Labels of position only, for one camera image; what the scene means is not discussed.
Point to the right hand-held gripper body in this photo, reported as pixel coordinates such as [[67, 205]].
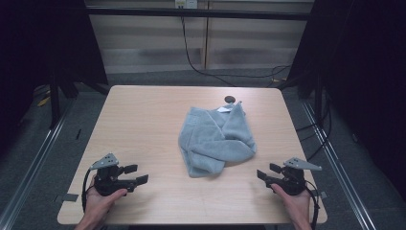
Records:
[[292, 183]]

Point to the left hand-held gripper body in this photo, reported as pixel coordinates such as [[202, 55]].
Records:
[[107, 185]]

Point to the light blue towel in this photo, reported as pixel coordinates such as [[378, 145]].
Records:
[[214, 140]]

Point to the person's left hand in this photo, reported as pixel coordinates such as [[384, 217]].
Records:
[[100, 204]]

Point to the person's right hand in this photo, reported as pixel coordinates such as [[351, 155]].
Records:
[[297, 206]]

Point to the grey tape piece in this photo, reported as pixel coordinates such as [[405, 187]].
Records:
[[322, 194], [71, 197]]

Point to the small black floor item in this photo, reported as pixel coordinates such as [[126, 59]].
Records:
[[78, 134]]

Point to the black metal stand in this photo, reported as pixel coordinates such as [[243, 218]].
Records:
[[55, 102]]

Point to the yellow item on floor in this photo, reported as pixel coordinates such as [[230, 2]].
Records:
[[43, 102]]

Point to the black curtain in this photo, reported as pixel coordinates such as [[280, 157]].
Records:
[[38, 48], [367, 80]]

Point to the black horizontal bar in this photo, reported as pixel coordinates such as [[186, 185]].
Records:
[[198, 13]]

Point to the metal floor rail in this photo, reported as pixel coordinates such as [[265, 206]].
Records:
[[338, 166], [32, 166]]

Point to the white wall socket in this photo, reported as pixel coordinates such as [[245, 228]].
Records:
[[186, 3]]

